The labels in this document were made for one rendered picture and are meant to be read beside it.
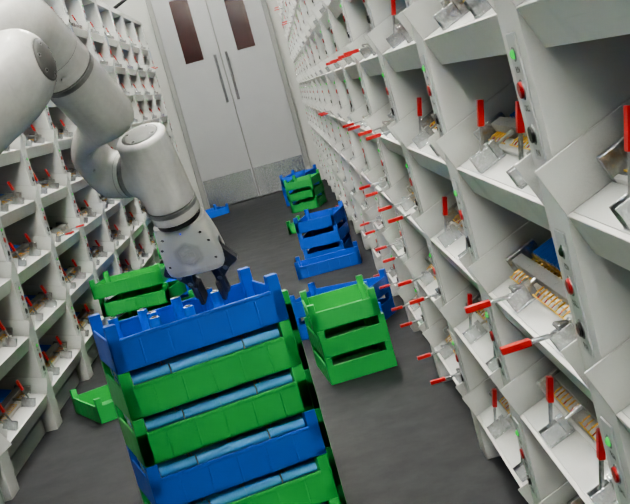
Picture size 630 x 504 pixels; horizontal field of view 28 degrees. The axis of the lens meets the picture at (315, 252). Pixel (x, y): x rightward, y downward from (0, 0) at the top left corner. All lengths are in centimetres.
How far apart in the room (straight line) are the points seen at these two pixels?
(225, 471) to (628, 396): 104
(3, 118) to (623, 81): 78
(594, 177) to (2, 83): 76
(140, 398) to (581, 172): 108
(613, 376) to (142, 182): 102
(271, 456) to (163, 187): 49
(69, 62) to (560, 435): 86
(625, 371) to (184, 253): 106
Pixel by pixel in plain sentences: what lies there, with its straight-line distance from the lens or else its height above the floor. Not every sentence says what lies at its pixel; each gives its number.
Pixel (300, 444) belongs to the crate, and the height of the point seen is 27.
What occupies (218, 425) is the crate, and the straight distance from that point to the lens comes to 210.
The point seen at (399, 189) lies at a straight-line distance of 325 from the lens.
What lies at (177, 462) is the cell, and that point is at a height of 31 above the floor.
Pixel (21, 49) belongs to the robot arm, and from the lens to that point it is 161.
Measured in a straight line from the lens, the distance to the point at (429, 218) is 256.
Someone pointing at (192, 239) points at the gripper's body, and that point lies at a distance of 207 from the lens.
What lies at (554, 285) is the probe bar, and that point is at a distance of 160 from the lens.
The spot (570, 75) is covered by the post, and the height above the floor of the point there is 79.
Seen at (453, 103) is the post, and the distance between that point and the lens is 185.
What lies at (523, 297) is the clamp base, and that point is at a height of 50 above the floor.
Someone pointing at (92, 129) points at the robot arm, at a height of 87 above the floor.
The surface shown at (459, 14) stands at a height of 88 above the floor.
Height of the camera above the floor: 85
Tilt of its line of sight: 7 degrees down
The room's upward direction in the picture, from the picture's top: 15 degrees counter-clockwise
